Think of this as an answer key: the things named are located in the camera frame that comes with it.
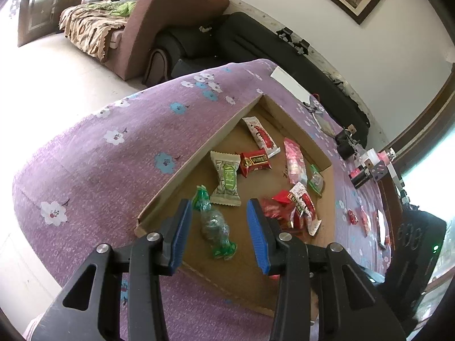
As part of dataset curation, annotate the large white red snack packet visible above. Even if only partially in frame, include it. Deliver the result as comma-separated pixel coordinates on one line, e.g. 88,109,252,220
289,182,322,237

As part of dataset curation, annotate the dark perforated stand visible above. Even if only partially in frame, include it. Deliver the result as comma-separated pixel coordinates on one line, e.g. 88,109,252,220
370,160,390,183

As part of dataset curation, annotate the red dark-label snack packet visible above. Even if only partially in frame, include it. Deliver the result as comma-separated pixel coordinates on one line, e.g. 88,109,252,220
237,150,272,178

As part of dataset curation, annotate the white paper sheet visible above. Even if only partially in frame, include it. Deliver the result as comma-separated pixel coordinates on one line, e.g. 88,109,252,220
270,67,311,103

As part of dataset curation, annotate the dark red gold-character snack packet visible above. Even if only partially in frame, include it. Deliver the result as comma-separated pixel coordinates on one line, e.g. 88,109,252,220
261,199,306,235

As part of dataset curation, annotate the grey flat pad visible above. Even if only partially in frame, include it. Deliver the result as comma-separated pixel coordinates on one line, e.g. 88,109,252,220
316,115,336,137

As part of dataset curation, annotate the shallow cardboard box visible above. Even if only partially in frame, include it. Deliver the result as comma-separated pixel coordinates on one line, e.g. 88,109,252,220
134,94,335,318

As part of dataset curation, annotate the green candy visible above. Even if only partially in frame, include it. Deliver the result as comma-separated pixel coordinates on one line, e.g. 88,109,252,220
193,185,237,260

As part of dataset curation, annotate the purple floral tablecloth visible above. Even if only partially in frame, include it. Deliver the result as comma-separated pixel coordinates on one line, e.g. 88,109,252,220
12,59,395,341

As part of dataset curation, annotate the pink snack packet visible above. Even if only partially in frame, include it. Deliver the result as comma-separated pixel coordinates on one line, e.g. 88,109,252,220
283,137,309,186

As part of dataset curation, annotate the small red printed snack packet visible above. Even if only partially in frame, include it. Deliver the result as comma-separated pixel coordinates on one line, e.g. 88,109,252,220
272,190,295,217

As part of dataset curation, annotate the small white red snack packet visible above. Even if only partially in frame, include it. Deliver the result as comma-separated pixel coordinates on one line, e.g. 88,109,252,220
243,117,281,159

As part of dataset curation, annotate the wooden framed glass door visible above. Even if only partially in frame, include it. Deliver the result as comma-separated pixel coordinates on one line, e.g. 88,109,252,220
18,0,123,47

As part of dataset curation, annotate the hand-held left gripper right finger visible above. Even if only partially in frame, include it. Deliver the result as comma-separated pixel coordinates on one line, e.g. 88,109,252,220
246,199,408,341

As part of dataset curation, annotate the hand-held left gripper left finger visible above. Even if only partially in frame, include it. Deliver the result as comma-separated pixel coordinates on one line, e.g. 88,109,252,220
34,199,193,341

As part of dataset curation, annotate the patterned sofa blanket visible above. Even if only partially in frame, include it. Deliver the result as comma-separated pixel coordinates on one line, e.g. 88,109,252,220
59,2,137,61

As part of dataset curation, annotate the black sofa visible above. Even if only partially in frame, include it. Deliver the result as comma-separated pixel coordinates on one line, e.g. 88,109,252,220
142,12,370,146

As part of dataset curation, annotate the large black cylindrical holder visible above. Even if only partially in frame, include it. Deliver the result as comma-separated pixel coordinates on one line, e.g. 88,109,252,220
338,142,358,160

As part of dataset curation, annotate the small green snack packet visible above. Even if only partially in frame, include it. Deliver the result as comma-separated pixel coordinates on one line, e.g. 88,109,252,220
307,164,325,197

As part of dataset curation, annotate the brown sofa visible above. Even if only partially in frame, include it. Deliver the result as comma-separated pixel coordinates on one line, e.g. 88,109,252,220
107,0,231,80

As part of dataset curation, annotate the green cloth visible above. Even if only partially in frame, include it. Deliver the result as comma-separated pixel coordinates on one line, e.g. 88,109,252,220
107,0,137,16

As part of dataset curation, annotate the green white snack packet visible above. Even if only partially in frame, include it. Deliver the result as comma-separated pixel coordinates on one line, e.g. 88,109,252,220
210,150,241,207

